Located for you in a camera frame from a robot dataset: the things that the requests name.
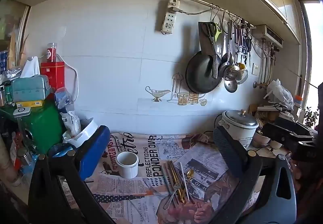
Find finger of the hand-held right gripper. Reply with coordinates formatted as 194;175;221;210
262;123;315;151
275;117;316;135

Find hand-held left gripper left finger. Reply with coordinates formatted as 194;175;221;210
28;125;116;224

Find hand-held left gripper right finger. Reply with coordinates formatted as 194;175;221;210
213;125;297;224

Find white ceramic cup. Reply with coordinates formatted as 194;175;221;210
116;151;140;179

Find gold spoon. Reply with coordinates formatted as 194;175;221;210
186;168;196;204

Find grey chopstick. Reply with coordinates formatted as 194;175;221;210
161;163;175;198

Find silver fork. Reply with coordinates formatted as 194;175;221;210
164;179;182;210

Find person's right hand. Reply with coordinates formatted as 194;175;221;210
290;161;304;188

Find white bowl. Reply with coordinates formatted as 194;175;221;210
252;130;272;146
269;139;283;150

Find orange capped bottle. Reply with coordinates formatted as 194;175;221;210
294;95;303;123

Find potted plant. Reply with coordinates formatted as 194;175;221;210
304;106;319;128

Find white plate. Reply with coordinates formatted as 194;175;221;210
63;118;98;149

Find white rice cooker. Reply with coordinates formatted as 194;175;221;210
218;109;260;149

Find white plastic bag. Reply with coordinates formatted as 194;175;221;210
264;79;294;111

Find blue plate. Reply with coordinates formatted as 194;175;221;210
48;143;77;158

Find blue white plastic packet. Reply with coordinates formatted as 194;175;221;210
54;88;82;136

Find green metal box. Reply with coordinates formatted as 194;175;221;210
0;100;65;155

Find metal water pipes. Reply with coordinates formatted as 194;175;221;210
254;43;278;89

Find newspaper print tablecloth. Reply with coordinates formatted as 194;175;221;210
58;132;265;224

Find round metal spoon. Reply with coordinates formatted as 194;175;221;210
224;80;238;93

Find window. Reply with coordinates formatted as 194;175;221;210
299;0;323;128

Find metal skimmer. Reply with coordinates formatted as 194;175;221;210
223;65;239;81

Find black wok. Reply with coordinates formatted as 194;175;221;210
185;51;224;94

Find yellow flat box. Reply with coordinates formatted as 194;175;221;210
16;100;43;108

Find small white tin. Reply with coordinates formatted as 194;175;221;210
13;107;32;117

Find red tin box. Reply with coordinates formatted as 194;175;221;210
40;61;65;93

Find metal ladle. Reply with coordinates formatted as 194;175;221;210
221;19;235;73

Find teal tissue box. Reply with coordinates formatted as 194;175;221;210
10;56;51;102

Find white water heater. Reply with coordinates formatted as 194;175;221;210
252;24;284;45

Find green spice jar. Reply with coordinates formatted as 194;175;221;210
5;85;13;105

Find red label bottle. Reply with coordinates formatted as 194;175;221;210
47;42;57;63

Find metal cleaver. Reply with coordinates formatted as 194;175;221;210
198;22;221;79

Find crumpled foil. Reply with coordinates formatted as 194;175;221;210
4;67;22;79

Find black kitchen scissors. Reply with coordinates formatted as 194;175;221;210
201;22;218;49

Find blue cans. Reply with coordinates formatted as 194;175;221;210
0;50;9;71

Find brown paper bags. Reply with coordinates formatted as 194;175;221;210
9;24;29;68

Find white power strip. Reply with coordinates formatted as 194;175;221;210
161;0;181;35

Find black cable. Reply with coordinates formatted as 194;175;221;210
202;113;222;144

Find yellow handled strainer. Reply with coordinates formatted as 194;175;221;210
237;62;249;85

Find white cable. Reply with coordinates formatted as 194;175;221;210
56;53;79;103

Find green handled tool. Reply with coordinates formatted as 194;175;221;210
214;24;224;40

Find grey power cord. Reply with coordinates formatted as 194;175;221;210
175;7;222;16

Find metal wall rail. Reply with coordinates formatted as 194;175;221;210
178;0;255;29

